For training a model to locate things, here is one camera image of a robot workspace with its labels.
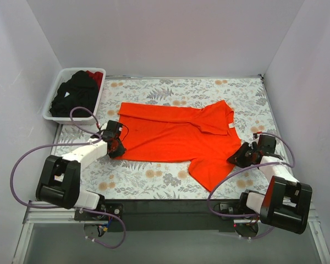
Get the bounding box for orange t shirt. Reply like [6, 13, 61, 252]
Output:
[118, 101, 241, 191]

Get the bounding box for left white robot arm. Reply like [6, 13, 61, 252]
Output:
[36, 120, 126, 220]

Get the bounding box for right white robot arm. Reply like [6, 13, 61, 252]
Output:
[227, 132, 312, 234]

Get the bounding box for floral patterned table mat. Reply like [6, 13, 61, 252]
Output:
[43, 78, 303, 200]

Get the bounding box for black t shirt in basket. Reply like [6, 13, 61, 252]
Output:
[49, 70, 100, 117]

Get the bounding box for red t shirt in basket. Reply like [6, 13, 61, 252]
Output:
[86, 70, 103, 90]

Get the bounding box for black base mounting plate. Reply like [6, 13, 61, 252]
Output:
[74, 199, 259, 237]

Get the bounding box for white plastic laundry basket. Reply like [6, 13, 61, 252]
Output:
[42, 68, 106, 124]

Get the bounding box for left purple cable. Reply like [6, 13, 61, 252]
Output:
[9, 106, 127, 249]

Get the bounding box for aluminium frame rail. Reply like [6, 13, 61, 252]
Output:
[13, 202, 330, 263]

